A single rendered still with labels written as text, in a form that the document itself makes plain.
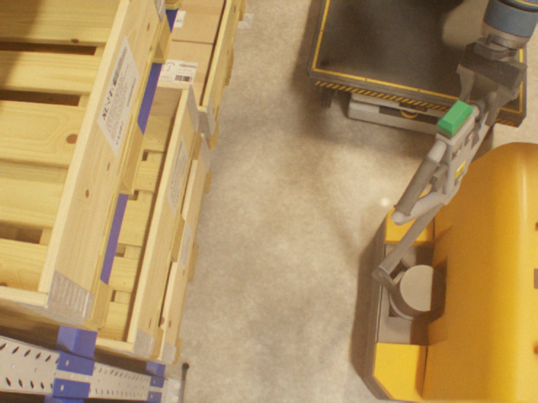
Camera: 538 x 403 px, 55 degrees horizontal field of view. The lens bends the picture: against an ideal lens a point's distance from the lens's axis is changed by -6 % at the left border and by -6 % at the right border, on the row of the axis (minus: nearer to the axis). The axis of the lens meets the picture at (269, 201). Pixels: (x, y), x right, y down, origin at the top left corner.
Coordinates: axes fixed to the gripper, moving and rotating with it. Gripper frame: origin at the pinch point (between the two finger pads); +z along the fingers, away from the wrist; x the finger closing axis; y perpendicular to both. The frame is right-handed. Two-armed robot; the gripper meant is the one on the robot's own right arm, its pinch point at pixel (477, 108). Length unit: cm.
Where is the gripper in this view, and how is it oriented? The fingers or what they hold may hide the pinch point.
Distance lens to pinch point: 128.0
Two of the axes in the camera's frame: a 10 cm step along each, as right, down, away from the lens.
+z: -1.5, 7.9, 6.0
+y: 6.9, -3.5, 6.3
